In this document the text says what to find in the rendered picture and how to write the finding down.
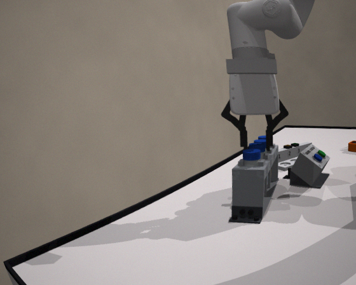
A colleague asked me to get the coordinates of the grey button panel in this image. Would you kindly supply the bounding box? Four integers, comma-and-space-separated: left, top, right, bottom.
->
283, 144, 330, 188

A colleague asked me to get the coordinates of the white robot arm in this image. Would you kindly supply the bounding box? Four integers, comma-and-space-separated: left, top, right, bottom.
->
226, 0, 315, 74

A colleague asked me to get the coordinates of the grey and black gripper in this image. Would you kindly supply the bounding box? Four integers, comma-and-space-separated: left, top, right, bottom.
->
221, 74, 289, 151

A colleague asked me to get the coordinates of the black table edge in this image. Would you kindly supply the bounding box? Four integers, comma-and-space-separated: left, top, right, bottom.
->
3, 125, 356, 285

